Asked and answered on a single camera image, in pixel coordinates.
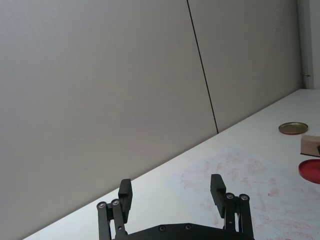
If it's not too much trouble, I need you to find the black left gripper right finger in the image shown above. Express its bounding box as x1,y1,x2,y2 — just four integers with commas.
210,174,256,240

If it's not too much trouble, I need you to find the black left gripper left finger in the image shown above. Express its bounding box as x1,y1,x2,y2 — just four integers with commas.
96,178,134,240

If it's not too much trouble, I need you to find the red round lid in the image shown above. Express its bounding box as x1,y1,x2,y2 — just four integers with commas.
298,159,320,186

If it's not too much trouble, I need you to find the gold round metal lid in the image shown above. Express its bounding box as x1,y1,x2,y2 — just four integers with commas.
278,121,309,136

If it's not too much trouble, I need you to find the tan cardboard box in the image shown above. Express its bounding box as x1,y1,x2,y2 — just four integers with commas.
299,134,320,159

